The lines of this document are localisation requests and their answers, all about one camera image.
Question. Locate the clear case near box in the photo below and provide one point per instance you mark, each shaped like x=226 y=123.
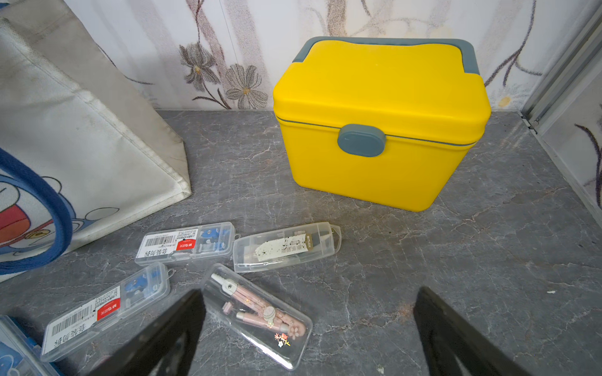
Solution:
x=291 y=246

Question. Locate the blue compass case upper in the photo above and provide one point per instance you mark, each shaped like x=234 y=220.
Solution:
x=20 y=354

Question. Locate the small blue clear case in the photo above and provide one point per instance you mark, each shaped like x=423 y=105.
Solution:
x=186 y=244

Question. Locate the red label clear case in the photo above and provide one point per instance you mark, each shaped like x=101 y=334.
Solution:
x=79 y=326

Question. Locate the clear case pink compass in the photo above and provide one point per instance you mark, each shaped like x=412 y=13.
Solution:
x=273 y=326

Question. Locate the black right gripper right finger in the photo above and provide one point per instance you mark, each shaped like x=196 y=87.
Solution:
x=451 y=344

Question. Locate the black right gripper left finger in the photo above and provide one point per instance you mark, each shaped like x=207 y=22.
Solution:
x=165 y=347

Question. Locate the white canvas tote bag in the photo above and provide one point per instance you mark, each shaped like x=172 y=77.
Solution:
x=72 y=117

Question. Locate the yellow storage box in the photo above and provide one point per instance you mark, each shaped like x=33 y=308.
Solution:
x=381 y=120

